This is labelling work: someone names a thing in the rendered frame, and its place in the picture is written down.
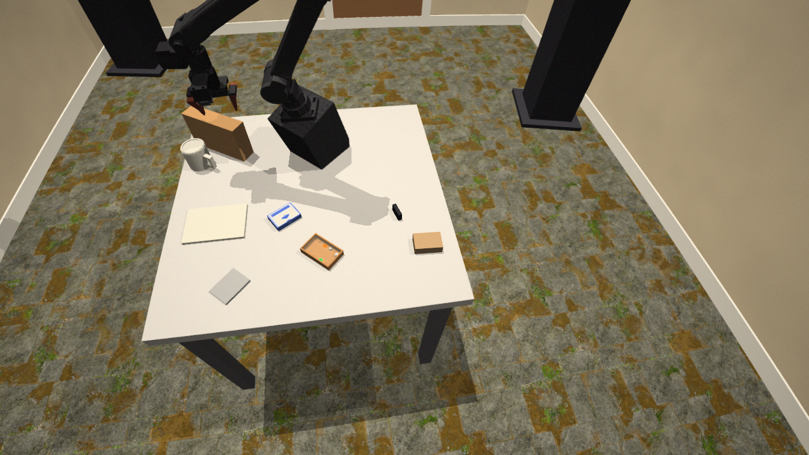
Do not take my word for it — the tan rectangular block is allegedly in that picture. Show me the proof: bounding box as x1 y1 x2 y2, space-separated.
412 232 443 254

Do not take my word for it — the wooden ball-in-hole puzzle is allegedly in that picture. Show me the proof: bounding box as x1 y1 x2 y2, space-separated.
300 233 344 271

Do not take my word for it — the tan rectangular box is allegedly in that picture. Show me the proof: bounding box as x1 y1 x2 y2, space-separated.
181 106 254 162

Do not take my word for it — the beige flat square board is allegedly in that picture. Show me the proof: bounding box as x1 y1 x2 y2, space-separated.
181 203 248 245

